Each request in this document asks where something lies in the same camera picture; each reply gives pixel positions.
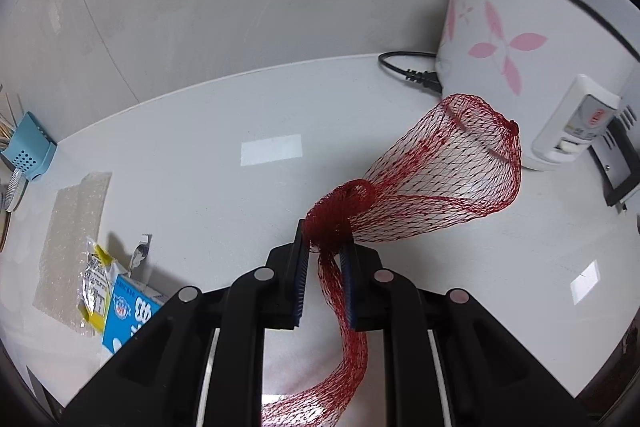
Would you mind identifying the clear bubble wrap sheet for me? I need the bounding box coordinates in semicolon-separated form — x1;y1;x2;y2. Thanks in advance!
32;172;112;336

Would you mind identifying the white floral rice cooker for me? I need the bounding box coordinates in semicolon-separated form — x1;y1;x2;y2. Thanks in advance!
435;0;639;171

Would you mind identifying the yellow snack wrapper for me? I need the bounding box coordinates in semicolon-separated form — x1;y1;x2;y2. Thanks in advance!
77;237;118;334

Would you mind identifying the blue utensil holder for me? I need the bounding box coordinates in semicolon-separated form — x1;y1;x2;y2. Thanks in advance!
1;112;58;182

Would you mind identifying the blue white milk carton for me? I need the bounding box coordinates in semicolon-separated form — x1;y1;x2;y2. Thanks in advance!
102;233;172;356

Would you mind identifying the black power cord plug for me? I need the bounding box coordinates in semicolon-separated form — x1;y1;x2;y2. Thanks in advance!
378;50;442;95

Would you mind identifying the red mesh net bag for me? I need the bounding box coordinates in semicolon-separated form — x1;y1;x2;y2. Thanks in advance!
262;93;521;426

